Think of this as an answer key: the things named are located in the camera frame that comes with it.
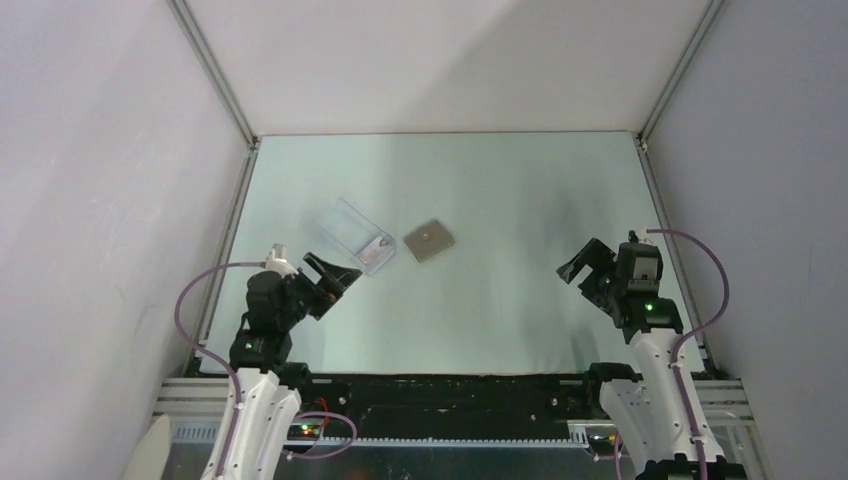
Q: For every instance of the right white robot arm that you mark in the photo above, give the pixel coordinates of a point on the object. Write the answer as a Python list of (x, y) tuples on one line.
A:
[(660, 422)]

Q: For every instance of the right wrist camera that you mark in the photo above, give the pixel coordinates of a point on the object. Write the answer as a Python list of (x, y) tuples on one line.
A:
[(646, 265)]

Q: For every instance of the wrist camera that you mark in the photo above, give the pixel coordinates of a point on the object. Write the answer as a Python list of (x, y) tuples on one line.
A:
[(277, 261), (646, 265)]

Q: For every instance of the credit card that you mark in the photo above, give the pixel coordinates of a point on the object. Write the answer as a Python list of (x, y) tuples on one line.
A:
[(374, 250)]

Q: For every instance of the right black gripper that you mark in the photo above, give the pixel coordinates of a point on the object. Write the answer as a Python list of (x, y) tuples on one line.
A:
[(599, 257)]

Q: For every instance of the clear plastic card box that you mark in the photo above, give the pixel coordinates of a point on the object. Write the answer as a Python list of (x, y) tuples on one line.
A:
[(350, 231)]

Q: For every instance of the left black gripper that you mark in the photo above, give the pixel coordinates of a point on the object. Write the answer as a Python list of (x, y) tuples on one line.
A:
[(329, 288)]

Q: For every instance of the beige chair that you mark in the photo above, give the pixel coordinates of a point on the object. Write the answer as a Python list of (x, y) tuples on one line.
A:
[(150, 456)]

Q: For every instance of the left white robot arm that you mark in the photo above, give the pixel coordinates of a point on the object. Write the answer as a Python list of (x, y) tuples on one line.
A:
[(264, 395)]

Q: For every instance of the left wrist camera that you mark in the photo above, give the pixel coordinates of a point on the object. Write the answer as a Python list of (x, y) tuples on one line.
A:
[(277, 261)]

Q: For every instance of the grey felt card holder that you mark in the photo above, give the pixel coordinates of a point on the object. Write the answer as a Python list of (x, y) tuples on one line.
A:
[(428, 240)]

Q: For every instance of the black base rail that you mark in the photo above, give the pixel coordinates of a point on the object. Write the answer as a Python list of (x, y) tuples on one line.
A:
[(457, 407)]

